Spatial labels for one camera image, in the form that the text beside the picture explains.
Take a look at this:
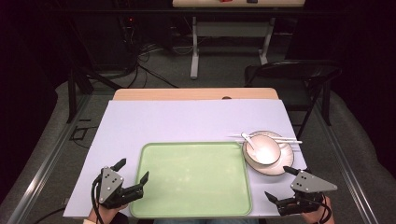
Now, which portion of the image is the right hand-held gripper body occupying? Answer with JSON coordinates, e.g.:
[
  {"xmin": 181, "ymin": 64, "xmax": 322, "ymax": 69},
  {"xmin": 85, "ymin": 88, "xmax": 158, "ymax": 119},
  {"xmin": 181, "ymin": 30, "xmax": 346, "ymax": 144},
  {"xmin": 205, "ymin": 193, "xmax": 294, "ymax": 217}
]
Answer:
[{"xmin": 276, "ymin": 169, "xmax": 339, "ymax": 217}]

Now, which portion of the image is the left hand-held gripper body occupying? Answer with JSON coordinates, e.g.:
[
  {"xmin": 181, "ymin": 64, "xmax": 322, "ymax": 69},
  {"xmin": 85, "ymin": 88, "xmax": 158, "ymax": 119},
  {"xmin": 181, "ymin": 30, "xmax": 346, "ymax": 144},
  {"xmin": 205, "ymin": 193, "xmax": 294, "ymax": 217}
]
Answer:
[{"xmin": 98, "ymin": 166, "xmax": 145, "ymax": 210}]

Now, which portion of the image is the person's left hand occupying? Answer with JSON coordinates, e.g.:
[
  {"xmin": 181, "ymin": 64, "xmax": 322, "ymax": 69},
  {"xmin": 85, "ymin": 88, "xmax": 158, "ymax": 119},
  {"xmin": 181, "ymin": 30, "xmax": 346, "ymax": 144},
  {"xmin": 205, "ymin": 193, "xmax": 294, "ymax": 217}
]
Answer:
[{"xmin": 88, "ymin": 203, "xmax": 129, "ymax": 224}]

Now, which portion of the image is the person's right hand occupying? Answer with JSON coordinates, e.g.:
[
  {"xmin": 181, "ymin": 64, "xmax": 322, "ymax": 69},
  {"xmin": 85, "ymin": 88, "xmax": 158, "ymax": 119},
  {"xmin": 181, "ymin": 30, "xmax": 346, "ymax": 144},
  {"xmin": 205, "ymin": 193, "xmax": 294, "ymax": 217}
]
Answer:
[{"xmin": 300, "ymin": 195, "xmax": 336, "ymax": 224}]

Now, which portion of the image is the white plate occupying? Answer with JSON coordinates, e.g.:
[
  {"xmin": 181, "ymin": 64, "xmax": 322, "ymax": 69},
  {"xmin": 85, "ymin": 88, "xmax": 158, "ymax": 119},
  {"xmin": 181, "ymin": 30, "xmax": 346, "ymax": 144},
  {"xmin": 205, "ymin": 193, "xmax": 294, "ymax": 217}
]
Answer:
[{"xmin": 241, "ymin": 130, "xmax": 295, "ymax": 177}]

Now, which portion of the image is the white chopstick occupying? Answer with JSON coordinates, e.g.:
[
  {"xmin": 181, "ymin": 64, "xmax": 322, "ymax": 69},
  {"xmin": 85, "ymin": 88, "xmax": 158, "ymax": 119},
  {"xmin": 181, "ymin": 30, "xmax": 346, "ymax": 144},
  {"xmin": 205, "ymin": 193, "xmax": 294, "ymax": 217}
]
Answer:
[
  {"xmin": 228, "ymin": 135, "xmax": 304, "ymax": 145},
  {"xmin": 233, "ymin": 133, "xmax": 298, "ymax": 141}
]

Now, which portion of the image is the white bowl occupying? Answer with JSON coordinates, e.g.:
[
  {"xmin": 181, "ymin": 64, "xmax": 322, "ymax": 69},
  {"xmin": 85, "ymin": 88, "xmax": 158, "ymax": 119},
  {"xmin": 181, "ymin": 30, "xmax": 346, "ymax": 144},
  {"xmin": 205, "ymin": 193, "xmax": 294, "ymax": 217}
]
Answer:
[{"xmin": 245, "ymin": 133, "xmax": 282, "ymax": 166}]

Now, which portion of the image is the light green tray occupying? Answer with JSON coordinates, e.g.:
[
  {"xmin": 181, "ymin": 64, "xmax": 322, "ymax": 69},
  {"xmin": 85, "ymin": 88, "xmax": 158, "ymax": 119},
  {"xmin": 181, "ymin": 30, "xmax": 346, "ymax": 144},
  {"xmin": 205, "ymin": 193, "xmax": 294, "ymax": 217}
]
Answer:
[{"xmin": 129, "ymin": 141, "xmax": 253, "ymax": 218}]

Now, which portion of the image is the white spoon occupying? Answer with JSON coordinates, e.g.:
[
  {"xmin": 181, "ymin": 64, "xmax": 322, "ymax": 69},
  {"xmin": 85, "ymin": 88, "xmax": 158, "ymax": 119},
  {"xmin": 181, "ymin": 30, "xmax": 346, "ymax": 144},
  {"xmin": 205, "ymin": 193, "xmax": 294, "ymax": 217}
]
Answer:
[{"xmin": 240, "ymin": 132, "xmax": 260, "ymax": 152}]

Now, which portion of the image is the pale purple table mat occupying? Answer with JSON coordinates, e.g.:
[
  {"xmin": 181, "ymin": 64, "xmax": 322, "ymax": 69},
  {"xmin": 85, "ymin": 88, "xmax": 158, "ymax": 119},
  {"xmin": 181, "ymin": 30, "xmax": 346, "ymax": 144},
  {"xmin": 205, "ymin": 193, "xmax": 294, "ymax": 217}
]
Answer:
[{"xmin": 63, "ymin": 99, "xmax": 308, "ymax": 218}]

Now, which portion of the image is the black metal stand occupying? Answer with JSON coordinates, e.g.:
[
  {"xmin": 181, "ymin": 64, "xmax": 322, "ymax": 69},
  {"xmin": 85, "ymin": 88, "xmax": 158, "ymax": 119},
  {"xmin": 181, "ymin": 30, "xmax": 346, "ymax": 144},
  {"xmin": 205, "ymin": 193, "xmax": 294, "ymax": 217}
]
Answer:
[{"xmin": 65, "ymin": 60, "xmax": 123, "ymax": 124}]

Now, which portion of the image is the black folding chair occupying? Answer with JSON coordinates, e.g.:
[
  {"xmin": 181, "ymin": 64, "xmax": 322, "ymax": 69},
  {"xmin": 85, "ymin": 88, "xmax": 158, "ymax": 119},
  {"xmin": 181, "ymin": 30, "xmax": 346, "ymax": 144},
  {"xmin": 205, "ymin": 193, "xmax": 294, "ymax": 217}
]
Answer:
[{"xmin": 244, "ymin": 59, "xmax": 344, "ymax": 140}]

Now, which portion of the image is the white-legged table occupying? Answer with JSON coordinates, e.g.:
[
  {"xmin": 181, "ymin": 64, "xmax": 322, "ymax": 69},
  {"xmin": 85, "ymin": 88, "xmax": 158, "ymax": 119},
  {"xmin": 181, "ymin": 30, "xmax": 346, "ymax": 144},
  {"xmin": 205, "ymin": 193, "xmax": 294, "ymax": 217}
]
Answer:
[{"xmin": 172, "ymin": 0, "xmax": 306, "ymax": 80}]

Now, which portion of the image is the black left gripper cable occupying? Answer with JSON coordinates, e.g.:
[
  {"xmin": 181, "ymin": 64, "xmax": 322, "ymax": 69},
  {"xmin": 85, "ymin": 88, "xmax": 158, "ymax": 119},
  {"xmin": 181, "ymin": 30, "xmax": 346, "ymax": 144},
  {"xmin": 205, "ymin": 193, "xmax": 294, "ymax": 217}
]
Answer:
[{"xmin": 91, "ymin": 175, "xmax": 106, "ymax": 224}]

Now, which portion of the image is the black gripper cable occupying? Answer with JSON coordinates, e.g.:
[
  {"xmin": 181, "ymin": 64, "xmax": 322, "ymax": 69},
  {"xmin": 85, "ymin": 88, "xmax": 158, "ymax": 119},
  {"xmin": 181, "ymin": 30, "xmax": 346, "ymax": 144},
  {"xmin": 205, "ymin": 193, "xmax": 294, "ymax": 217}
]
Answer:
[
  {"xmin": 91, "ymin": 175, "xmax": 106, "ymax": 224},
  {"xmin": 316, "ymin": 195, "xmax": 333, "ymax": 224}
]

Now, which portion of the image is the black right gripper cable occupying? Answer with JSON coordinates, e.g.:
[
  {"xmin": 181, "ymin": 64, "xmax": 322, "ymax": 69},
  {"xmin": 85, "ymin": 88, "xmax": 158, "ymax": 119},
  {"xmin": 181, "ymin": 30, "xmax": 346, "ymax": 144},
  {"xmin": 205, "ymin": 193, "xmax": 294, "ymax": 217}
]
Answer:
[{"xmin": 316, "ymin": 195, "xmax": 333, "ymax": 224}]

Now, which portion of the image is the metal floor rail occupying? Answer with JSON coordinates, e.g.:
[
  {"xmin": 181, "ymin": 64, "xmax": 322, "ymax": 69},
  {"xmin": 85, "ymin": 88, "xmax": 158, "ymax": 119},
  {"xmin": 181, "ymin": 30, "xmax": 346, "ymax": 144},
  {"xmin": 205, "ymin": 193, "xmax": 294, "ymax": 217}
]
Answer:
[
  {"xmin": 6, "ymin": 92, "xmax": 92, "ymax": 224},
  {"xmin": 312, "ymin": 99, "xmax": 380, "ymax": 224}
]

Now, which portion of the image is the bundle of floor cables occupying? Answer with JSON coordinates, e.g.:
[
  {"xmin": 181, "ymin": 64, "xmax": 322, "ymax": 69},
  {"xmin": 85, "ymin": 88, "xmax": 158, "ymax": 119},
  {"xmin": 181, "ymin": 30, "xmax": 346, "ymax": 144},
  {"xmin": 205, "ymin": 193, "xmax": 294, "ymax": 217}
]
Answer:
[{"xmin": 118, "ymin": 15, "xmax": 195, "ymax": 90}]

